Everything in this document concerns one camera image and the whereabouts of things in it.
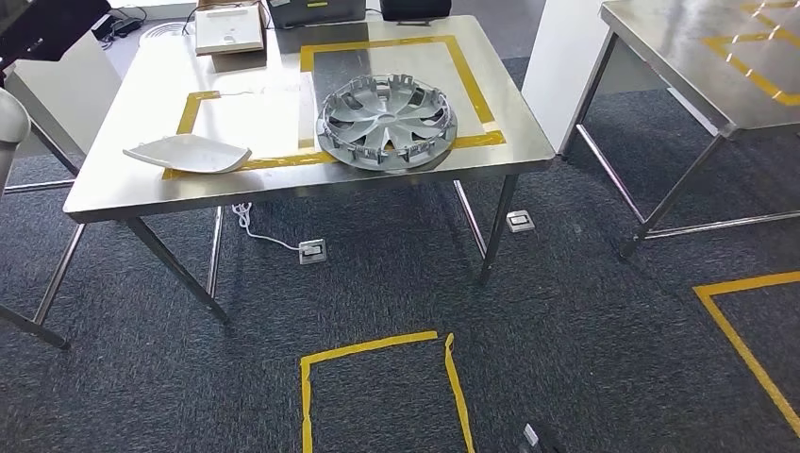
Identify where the white curved panel part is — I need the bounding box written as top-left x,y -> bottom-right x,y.
123,132 -> 254,176

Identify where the steel workbench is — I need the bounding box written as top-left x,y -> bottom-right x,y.
0,14 -> 557,351

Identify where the metal floor socket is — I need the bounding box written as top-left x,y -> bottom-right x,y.
505,210 -> 537,234
297,238 -> 328,266

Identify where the silver wheel hubcap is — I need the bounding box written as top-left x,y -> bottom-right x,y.
314,73 -> 459,173

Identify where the yellow floor tape square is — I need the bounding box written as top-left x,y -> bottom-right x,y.
692,270 -> 800,440
299,330 -> 476,453

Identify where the large yellow tape rectangle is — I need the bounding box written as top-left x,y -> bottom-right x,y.
298,34 -> 508,153

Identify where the black carry bag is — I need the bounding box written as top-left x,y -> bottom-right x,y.
378,0 -> 453,24

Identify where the grey laptop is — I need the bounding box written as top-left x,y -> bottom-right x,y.
266,0 -> 368,30

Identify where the small yellow tape rectangle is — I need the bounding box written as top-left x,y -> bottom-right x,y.
160,90 -> 342,182

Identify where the white flat device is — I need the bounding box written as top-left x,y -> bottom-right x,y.
193,7 -> 266,57

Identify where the brown cardboard box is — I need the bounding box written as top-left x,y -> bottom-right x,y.
196,0 -> 264,11

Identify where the grey ribbed round disc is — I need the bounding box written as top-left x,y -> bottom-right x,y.
138,21 -> 190,49

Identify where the steel table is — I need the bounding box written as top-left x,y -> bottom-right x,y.
558,0 -> 800,261
0,120 -> 82,195

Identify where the black power adapter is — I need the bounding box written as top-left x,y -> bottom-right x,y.
92,13 -> 146,43

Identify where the yellow table tape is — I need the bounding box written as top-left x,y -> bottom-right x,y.
701,0 -> 800,109

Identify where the white floor cable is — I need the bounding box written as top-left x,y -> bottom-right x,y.
231,201 -> 303,253

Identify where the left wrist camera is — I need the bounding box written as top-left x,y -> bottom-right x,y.
0,0 -> 113,64

